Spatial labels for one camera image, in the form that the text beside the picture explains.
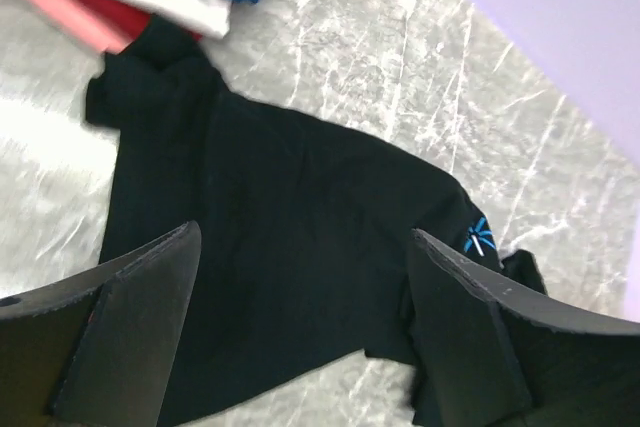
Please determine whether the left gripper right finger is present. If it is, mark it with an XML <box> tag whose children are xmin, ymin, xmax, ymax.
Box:
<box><xmin>409</xmin><ymin>230</ymin><xmax>639</xmax><ymax>426</ymax></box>

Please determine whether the pink folded t shirt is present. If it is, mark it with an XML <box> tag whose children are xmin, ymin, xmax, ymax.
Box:
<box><xmin>27</xmin><ymin>0</ymin><xmax>131</xmax><ymax>53</ymax></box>

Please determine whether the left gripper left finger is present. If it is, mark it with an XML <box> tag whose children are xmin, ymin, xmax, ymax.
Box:
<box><xmin>1</xmin><ymin>222</ymin><xmax>201</xmax><ymax>426</ymax></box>

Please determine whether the black t shirt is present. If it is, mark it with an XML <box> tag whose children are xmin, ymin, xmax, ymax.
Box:
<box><xmin>85</xmin><ymin>18</ymin><xmax>544</xmax><ymax>426</ymax></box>

